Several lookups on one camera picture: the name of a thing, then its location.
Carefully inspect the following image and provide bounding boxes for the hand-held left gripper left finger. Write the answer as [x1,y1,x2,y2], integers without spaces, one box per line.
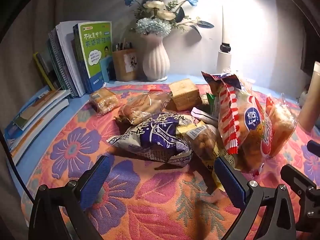
[28,155,113,240]

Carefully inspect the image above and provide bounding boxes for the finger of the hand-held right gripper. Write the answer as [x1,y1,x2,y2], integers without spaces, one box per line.
[307,140,320,153]
[280,164,320,233]

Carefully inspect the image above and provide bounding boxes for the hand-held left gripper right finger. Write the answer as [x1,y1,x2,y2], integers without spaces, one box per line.
[214,156,297,240]

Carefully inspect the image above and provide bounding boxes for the clear bread roll packet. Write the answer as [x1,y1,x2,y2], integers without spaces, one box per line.
[265,92,298,159]

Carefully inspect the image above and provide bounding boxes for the clear nut packet yellow label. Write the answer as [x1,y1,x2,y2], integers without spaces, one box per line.
[176,121,225,193]

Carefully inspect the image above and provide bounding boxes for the red striped bread bag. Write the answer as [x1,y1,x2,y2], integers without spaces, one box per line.
[201,71,273,173]

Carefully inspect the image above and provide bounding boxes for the white purple sachet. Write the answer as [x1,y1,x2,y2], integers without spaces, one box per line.
[190,107,219,127]

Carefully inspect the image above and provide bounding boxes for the purple white snack bag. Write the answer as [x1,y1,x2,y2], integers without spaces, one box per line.
[107,112,194,167]

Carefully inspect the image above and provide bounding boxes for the small clear cracker packet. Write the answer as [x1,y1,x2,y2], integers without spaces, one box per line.
[89,87,120,116]

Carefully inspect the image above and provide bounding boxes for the small green packet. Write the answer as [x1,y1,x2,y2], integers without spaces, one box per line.
[205,92,220,120]

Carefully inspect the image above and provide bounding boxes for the clear brown bread packet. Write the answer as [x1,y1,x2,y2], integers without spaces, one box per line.
[115,91,173,125]

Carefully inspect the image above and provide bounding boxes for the tan biscuit brick pack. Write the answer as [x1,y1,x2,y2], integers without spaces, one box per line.
[165,78,203,112]

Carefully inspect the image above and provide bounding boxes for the beige thermos bottle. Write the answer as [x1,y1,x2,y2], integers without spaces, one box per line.
[297,61,320,132]

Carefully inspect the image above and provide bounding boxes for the floral woven table cloth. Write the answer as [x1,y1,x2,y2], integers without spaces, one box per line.
[21,81,320,240]

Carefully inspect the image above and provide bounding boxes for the blue cover paperback book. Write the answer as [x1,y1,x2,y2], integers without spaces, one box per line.
[4,85,70,132]

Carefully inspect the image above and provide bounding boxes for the small light blue booklet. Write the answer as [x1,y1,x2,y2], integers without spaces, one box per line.
[99,56,116,83]

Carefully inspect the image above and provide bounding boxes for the wooden pen holder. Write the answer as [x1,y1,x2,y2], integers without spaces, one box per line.
[112,49,138,82]

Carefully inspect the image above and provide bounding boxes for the thin yellow-green book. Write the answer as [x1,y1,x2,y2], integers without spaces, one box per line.
[33,52,57,91]

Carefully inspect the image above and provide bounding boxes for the white desk lamp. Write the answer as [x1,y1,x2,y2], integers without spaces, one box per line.
[216,0,240,73]

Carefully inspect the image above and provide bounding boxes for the spiral bound notebook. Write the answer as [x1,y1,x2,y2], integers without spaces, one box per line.
[46,29,75,98]

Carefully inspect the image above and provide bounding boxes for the green cover book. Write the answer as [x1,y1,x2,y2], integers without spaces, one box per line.
[73,21,112,93]

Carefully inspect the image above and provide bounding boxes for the white ribbed vase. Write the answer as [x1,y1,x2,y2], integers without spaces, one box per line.
[140,34,170,82]

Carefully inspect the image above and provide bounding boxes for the pens bundle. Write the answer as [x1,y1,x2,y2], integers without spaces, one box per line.
[115,38,133,52]

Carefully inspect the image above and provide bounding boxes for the blue and white artificial flowers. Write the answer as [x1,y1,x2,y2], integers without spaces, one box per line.
[124,0,215,39]

